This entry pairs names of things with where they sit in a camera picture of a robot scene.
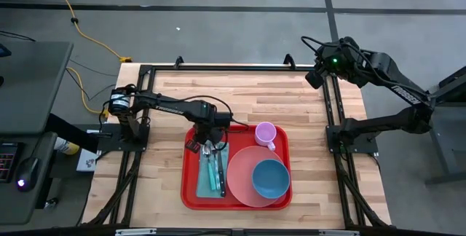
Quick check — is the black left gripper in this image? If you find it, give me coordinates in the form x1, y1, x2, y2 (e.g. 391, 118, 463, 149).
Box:
194, 110, 234, 154

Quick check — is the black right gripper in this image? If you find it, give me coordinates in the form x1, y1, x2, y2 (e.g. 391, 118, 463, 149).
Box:
315, 41, 360, 82

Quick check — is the spoon with teal handle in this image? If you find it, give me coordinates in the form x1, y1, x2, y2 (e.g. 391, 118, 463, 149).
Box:
202, 143, 218, 192

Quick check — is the fork with striped handle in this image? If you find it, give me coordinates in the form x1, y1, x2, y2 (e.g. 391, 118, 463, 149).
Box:
213, 152, 221, 192

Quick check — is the black knife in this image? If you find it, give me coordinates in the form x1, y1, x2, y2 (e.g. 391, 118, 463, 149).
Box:
217, 152, 227, 198

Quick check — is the teal cloth napkin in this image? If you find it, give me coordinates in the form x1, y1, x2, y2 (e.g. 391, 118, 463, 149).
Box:
195, 141, 230, 200

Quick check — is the pink plastic plate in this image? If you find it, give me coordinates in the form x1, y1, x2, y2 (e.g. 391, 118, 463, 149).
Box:
226, 145, 288, 208

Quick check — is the lilac plastic cup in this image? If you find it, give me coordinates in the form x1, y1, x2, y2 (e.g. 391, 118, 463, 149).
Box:
254, 121, 278, 152

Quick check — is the blue plastic bowl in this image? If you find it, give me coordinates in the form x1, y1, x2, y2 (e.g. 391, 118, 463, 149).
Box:
251, 158, 291, 200

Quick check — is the red plastic tray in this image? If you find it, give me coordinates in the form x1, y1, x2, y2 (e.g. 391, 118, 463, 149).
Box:
181, 125, 293, 211

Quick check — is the small white box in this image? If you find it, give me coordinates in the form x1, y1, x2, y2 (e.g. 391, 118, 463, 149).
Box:
75, 148, 99, 173

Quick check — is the dark metal stand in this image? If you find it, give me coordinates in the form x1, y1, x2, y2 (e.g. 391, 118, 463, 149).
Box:
424, 64, 466, 186

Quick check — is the black diagonal strut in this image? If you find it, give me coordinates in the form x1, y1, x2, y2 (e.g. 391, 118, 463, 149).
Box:
45, 113, 100, 154

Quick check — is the yellow container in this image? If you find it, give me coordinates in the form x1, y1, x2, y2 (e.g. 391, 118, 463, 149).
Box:
54, 137, 80, 156

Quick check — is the black computer mouse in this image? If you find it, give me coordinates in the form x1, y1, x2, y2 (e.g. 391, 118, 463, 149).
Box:
15, 157, 40, 193

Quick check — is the grey desk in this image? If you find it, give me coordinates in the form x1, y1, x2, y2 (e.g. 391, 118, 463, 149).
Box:
0, 41, 74, 226

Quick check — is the black backlit keyboard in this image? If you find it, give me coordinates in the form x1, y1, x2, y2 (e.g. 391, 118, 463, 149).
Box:
0, 143, 20, 184

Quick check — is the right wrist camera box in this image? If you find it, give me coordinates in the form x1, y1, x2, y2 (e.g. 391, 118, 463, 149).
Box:
304, 68, 325, 90

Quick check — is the wooden table with black frame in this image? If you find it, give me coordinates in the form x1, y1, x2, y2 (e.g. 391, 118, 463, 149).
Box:
78, 63, 392, 229

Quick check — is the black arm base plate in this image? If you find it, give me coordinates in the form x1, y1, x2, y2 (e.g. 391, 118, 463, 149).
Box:
96, 122, 151, 153
325, 125, 379, 155

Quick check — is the silver bracket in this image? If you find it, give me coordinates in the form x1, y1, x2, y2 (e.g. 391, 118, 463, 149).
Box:
318, 229, 361, 236
114, 227, 157, 236

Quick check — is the yellow extension cable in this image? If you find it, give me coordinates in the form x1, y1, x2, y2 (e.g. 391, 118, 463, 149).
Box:
45, 0, 133, 117

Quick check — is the black floor cable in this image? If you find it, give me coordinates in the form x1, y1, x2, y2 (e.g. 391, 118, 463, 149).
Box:
0, 30, 36, 43

